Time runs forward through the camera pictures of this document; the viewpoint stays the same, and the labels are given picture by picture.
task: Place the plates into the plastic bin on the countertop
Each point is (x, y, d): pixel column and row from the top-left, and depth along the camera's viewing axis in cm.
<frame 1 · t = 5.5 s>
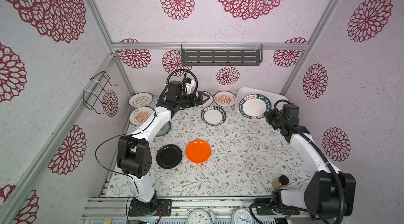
left hand: (203, 100, 84), fingers open
right hand: (265, 109, 84), fingers closed
large green rim plate: (254, 106, 94), point 18 cm above the table
small green rim plate: (213, 115, 112), on the table
orange sunburst plate right: (224, 99, 122), on the table
white cloud pattern plate: (208, 102, 119), on the table
orange plastic plate: (198, 151, 96), on the table
black plastic plate: (169, 156, 91), on the table
orange sunburst plate left: (138, 112, 114), on the table
white cloud plate far left: (140, 99, 120), point 2 cm above the table
brown bottle black cap: (282, 180, 74), point 10 cm above the table

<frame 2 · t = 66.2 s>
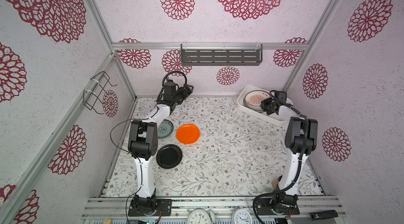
left hand: (189, 92, 98), fingers open
right hand: (261, 99, 105), fingers closed
orange sunburst plate right: (253, 99, 115), point 5 cm above the table
orange plastic plate: (188, 133, 106), on the table
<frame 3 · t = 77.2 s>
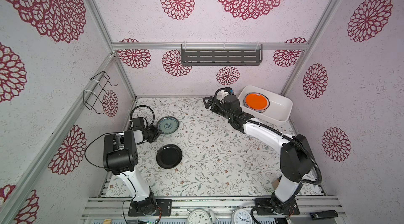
left hand: (162, 132, 100), fingers closed
right hand: (208, 98, 84), fingers open
orange plastic plate: (256, 102, 114), point 4 cm above the table
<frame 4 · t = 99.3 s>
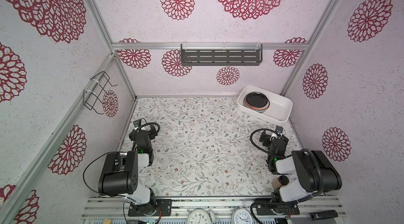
left hand: (142, 129, 92), fingers open
right hand: (275, 130, 90), fingers open
black plastic plate: (256, 99, 112), point 7 cm above the table
